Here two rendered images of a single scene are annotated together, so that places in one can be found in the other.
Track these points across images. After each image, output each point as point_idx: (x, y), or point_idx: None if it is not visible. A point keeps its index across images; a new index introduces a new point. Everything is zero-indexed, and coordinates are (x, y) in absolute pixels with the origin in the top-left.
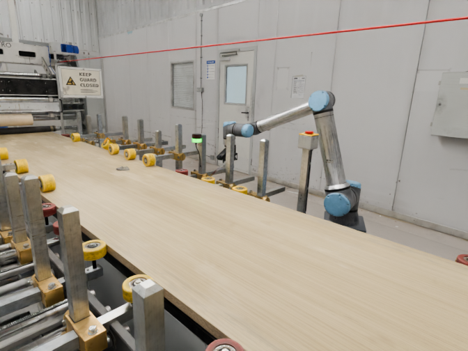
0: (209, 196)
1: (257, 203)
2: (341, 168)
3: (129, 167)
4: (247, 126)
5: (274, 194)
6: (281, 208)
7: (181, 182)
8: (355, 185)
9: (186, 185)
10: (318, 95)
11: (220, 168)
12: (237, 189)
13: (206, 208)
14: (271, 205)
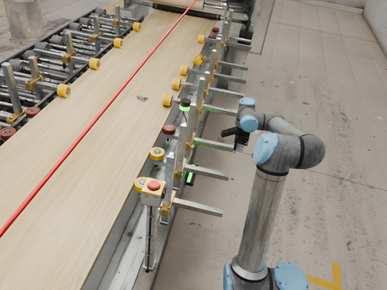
0: (104, 171)
1: (107, 208)
2: (251, 253)
3: (151, 98)
4: (246, 118)
5: (199, 212)
6: (101, 230)
7: (134, 140)
8: (281, 288)
9: (126, 147)
10: (261, 141)
11: (223, 144)
12: (136, 182)
13: (72, 180)
14: (107, 220)
